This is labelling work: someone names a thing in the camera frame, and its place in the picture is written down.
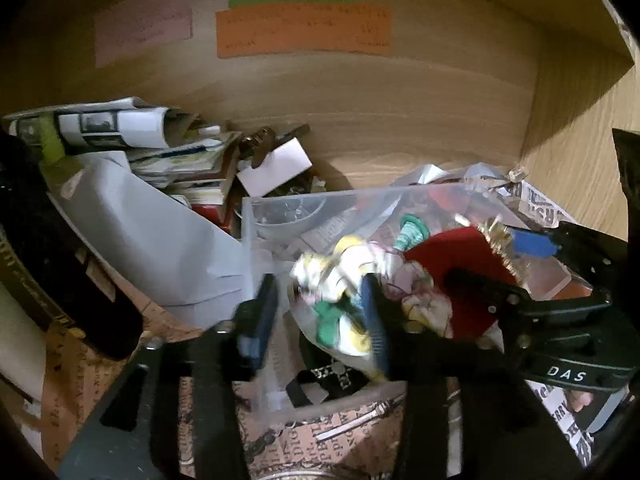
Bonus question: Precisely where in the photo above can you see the red felt piece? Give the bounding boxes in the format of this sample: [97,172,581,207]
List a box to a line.
[404,227,518,338]

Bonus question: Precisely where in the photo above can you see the orange sticky note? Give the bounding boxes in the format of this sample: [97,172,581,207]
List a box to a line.
[215,2,392,59]

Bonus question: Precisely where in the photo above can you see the black bag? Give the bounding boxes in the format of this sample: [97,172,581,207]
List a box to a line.
[0,130,143,361]

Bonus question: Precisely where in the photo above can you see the teal ridged plastic ornament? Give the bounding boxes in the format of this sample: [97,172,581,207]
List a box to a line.
[392,214,431,252]

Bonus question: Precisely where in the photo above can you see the stack of booklets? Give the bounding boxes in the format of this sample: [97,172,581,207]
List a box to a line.
[127,120,243,208]

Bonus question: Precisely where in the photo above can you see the clear plastic cup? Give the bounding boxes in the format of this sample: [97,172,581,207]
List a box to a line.
[252,196,328,241]

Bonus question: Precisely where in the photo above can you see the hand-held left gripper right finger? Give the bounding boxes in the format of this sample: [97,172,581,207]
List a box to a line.
[359,273,587,480]

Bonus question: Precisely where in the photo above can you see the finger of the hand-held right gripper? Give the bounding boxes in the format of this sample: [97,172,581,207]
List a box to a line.
[509,221,630,292]
[445,268,612,322]

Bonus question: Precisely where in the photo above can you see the dark cloth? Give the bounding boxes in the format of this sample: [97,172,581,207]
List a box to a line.
[612,128,640,241]

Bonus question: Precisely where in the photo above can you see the pale grey paper sheet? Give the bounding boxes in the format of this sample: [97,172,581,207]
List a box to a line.
[47,151,251,328]

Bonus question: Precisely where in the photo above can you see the black patterned strap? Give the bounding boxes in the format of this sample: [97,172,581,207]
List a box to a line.
[286,330,373,408]

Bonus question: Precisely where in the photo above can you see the brown metal clip tool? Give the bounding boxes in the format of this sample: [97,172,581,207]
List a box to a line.
[239,124,311,168]

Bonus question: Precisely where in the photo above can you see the clear bag of colourful cloth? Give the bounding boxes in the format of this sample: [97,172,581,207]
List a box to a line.
[289,234,453,373]

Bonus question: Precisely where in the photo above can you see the crumpled newsprint paper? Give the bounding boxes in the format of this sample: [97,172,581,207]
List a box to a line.
[462,162,576,231]

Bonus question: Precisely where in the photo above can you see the gold tinsel garland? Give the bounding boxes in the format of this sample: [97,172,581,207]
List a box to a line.
[454,212,531,281]

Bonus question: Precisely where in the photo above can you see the brown newsprint wrapping paper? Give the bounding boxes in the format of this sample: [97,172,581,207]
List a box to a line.
[42,285,463,480]

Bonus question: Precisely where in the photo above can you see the pink sticky note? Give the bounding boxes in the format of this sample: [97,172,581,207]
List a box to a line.
[93,0,194,68]

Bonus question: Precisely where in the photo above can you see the rolled printed paper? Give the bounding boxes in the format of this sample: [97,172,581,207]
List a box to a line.
[2,97,188,153]

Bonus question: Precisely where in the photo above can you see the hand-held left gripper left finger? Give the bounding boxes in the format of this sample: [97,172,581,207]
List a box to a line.
[59,274,280,480]

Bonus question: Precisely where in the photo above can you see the white card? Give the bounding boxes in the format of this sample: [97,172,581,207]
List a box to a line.
[236,139,312,196]

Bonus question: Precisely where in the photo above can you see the clear plastic storage box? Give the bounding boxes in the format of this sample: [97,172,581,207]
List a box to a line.
[241,182,597,423]

